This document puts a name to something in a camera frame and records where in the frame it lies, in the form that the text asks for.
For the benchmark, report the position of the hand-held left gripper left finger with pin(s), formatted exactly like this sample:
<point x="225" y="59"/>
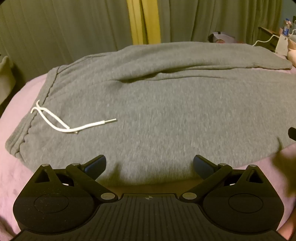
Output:
<point x="96" y="164"/>

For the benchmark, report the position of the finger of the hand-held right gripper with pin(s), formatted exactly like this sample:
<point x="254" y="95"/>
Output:
<point x="292" y="134"/>

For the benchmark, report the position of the pale green cushion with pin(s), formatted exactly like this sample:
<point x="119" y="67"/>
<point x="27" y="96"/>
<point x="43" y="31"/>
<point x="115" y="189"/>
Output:
<point x="5" y="78"/>

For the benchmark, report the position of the white paper bag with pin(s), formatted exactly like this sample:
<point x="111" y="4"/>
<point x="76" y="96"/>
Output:
<point x="222" y="37"/>

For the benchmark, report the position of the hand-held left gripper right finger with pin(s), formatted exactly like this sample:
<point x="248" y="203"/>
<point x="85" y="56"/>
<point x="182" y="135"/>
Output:
<point x="203" y="165"/>

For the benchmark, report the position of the blue bottle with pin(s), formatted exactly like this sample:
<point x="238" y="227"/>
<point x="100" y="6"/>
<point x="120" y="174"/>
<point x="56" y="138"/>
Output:
<point x="286" y="27"/>

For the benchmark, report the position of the grey pants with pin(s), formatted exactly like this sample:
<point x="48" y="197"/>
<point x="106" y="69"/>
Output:
<point x="150" y="104"/>

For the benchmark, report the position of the pink blanket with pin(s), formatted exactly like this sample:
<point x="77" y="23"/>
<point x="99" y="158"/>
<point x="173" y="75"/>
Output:
<point x="13" y="180"/>

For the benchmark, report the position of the wooden shelf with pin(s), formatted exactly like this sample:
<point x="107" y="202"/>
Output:
<point x="267" y="33"/>

